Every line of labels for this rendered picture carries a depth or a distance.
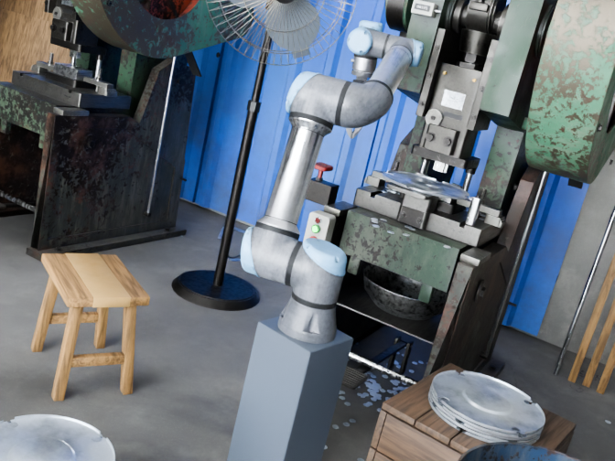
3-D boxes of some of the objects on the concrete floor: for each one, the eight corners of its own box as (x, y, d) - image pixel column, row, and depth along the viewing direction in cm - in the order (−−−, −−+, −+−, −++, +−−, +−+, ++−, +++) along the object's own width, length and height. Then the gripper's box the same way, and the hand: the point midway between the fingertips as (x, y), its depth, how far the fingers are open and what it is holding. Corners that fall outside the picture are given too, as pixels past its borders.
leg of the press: (433, 458, 221) (520, 184, 197) (400, 442, 226) (481, 172, 202) (502, 369, 301) (571, 166, 277) (477, 359, 306) (542, 157, 281)
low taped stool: (28, 347, 230) (41, 251, 221) (102, 343, 244) (116, 253, 235) (53, 403, 203) (68, 298, 194) (134, 396, 217) (151, 296, 208)
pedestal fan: (255, 332, 279) (352, -94, 236) (146, 292, 293) (220, -118, 250) (346, 261, 395) (422, -33, 353) (265, 235, 409) (329, -51, 367)
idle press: (54, 285, 279) (121, -199, 232) (-91, 208, 323) (-59, -212, 277) (269, 235, 409) (339, -81, 363) (145, 185, 454) (193, -102, 407)
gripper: (376, 72, 227) (364, 136, 234) (349, 68, 227) (338, 132, 234) (377, 75, 219) (365, 142, 226) (349, 70, 219) (337, 137, 226)
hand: (351, 134), depth 227 cm, fingers closed
